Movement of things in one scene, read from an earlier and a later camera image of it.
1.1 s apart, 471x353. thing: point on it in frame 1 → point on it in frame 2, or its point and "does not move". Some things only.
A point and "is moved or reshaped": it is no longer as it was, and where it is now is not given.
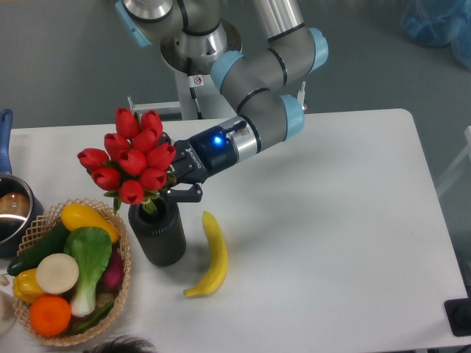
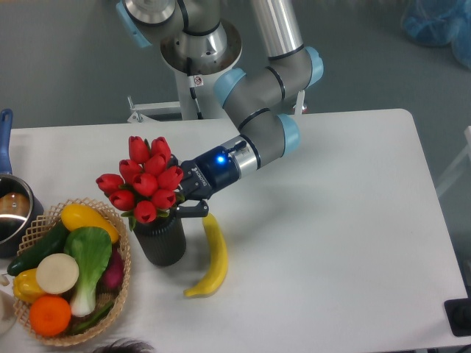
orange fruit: [50, 315] does not move
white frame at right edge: [467, 134] does not move
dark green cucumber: [52, 243] does not move
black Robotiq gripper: [207, 153] → [202, 176]
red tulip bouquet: [132, 168] is moved or reshaped
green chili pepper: [93, 320] does not move
